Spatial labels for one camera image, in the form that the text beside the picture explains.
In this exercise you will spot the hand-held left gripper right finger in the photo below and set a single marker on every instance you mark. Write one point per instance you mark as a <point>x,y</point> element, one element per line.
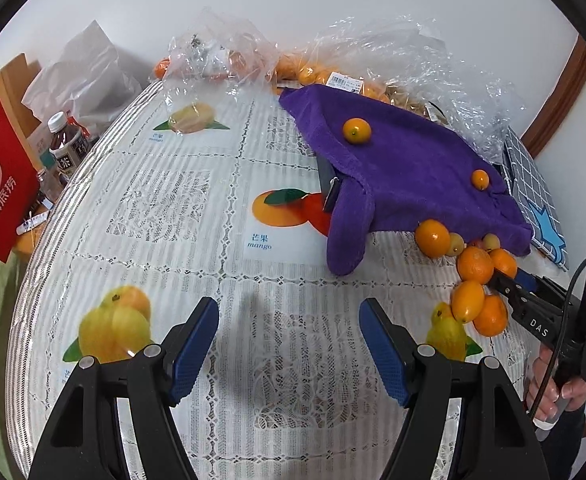
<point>383,350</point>

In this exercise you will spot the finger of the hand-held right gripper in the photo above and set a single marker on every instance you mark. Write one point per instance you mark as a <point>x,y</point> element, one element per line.
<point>527,278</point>
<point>505,284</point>

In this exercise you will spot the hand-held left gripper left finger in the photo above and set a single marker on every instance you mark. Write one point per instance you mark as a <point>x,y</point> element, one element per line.
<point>195,345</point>

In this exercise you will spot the round orange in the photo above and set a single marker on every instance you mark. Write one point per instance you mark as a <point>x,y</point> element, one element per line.
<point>356,131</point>
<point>504,261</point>
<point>432,238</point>
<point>492,316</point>

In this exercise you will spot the oval orange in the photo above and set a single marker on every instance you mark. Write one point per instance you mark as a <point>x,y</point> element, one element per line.
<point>468,301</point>

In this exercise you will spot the person's right forearm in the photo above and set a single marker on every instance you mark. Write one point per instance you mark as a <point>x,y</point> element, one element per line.
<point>563,452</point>

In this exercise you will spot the person's right hand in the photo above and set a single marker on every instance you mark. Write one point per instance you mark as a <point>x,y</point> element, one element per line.
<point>548,385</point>

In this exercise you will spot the grid-patterned blue-star box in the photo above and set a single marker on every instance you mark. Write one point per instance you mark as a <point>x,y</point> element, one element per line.
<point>538,195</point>

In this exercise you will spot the fruit-print lace tablecloth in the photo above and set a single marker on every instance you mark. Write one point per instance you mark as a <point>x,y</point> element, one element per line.
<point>173,240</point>

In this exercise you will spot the small orange kumquat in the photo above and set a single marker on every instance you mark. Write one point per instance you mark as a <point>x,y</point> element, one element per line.
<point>480,179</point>

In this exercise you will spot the purple towel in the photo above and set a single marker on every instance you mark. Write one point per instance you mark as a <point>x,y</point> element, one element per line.
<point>413,170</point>

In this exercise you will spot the pile of bagged tan nuts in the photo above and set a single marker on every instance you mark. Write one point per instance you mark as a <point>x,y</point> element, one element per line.
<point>413,102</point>

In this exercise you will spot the dark-label tea bottle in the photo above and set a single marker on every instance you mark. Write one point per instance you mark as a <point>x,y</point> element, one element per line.
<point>65,152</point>

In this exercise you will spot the large clear plastic bag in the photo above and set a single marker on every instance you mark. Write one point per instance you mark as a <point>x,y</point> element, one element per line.
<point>423,55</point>

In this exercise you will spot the red drink bottle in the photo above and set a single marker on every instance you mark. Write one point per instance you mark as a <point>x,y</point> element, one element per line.
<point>79,127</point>

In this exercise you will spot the pile of bagged oranges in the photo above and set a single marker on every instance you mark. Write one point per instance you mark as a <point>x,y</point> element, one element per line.
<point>313,72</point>

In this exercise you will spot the white plastic bag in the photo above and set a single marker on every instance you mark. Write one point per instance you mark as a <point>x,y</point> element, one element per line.
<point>83,75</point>

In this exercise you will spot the small clear plastic bag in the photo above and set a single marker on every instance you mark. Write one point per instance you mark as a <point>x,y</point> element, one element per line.
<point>213,45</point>

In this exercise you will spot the brown wooden door frame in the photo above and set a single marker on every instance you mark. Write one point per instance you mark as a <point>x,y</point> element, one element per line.
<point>558,100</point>

